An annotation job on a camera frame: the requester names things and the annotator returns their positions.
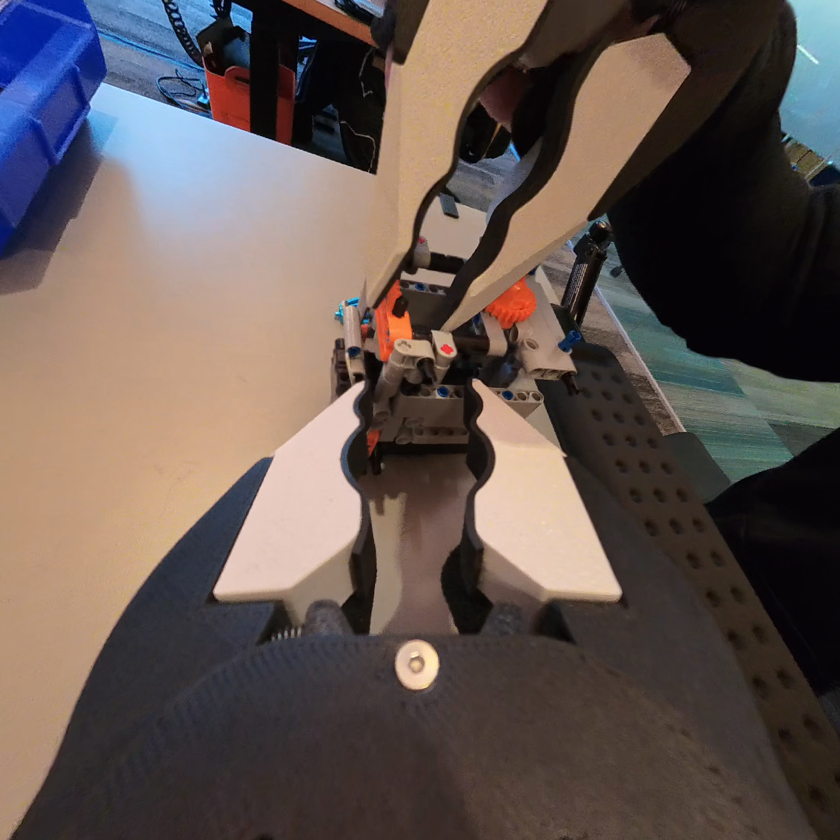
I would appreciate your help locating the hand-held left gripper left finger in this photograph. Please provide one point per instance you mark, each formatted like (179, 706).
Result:
(289, 538)

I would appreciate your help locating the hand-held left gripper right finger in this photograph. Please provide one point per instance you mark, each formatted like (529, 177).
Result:
(545, 525)

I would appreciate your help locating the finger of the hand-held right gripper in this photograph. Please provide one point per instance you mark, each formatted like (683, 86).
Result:
(440, 92)
(604, 145)

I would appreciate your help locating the orange gear frame assembly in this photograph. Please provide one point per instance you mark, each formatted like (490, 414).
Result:
(433, 394)

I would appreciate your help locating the person's right forearm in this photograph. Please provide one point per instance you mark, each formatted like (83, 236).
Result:
(735, 197)

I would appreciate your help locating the person's right hand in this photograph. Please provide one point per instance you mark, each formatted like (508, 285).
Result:
(509, 112)

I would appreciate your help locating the black axle with connector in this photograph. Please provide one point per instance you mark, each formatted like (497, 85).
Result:
(588, 269)

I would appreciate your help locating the black studded panel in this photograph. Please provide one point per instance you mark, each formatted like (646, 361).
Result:
(696, 525)

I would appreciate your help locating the orange container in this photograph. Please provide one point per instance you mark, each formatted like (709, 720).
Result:
(243, 92)

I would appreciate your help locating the person's leg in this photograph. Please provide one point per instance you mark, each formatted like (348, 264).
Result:
(788, 551)

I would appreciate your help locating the blue plastic bin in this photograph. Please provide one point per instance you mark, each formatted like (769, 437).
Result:
(40, 105)

